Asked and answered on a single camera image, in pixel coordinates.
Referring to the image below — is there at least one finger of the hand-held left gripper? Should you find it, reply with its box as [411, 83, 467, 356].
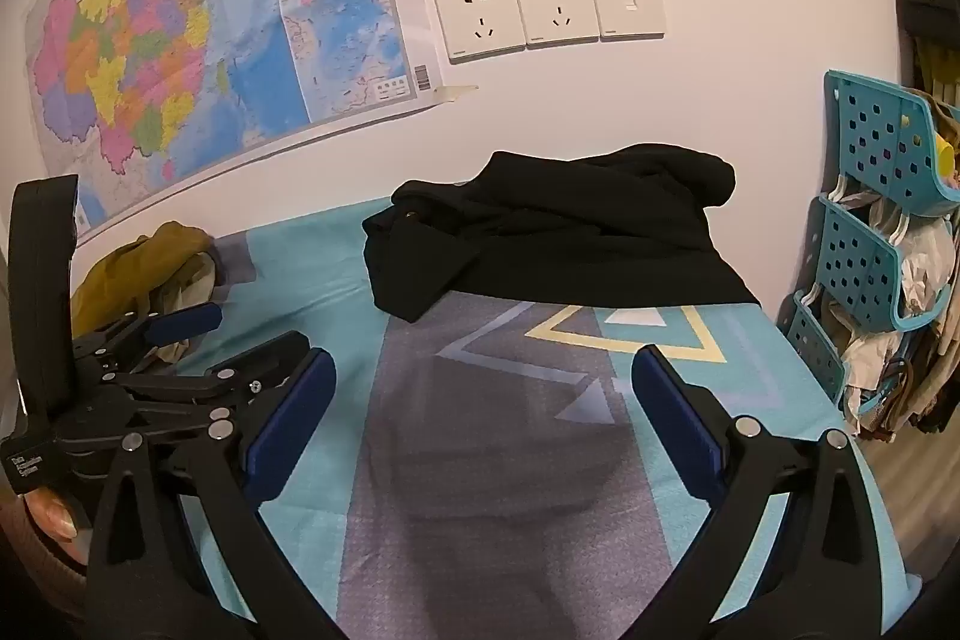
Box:
[67, 331, 312, 453]
[71, 301, 224, 380]

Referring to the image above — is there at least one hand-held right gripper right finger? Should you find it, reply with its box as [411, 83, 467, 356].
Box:
[631, 344, 886, 640]

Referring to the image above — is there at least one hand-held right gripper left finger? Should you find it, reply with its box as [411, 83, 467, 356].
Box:
[84, 347, 353, 640]

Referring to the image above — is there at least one black garment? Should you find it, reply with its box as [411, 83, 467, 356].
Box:
[362, 143, 760, 324]

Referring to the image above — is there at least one pile of beige clothes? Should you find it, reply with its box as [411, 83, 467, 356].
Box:
[840, 280, 960, 443]

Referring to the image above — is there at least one person's left hand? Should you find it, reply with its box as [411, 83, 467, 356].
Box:
[22, 484, 83, 542]

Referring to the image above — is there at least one mustard garment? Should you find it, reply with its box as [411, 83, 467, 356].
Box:
[71, 220, 220, 365]

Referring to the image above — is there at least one teal grey patterned bed sheet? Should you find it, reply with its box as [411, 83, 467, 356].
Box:
[172, 197, 925, 640]

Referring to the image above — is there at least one white plastic bag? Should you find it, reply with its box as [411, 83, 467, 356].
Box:
[898, 220, 958, 320]

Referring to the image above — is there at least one blue plastic storage rack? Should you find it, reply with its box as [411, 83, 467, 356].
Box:
[780, 70, 960, 417]

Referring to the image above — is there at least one black handbag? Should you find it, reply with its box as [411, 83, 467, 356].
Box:
[896, 0, 960, 50]

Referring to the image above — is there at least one colourful wall map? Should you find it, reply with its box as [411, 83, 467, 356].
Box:
[22, 0, 445, 238]

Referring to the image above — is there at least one white wall socket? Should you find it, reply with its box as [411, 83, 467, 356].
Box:
[514, 0, 601, 49]
[435, 0, 527, 64]

